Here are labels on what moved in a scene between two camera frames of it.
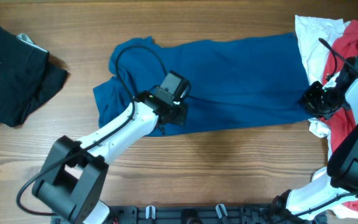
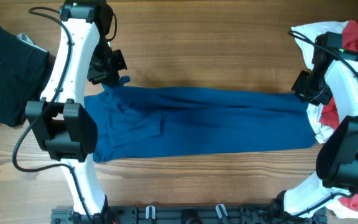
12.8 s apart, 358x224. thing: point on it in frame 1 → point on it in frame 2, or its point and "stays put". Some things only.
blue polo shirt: x=233 y=83 → x=143 y=122
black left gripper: x=178 y=115 → x=105 y=73
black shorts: x=15 y=76 stays put
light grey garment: x=27 y=40 stays put
